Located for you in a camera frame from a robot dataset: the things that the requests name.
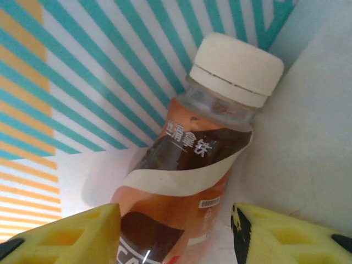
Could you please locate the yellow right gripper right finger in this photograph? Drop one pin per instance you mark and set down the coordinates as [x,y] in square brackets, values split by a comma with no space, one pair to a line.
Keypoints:
[288,239]

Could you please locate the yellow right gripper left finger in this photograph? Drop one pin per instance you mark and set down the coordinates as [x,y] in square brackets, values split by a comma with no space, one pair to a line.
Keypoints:
[55,239]

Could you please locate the orange brown coffee bottle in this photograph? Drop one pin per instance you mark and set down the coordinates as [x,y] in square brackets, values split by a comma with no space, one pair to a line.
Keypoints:
[192,165]

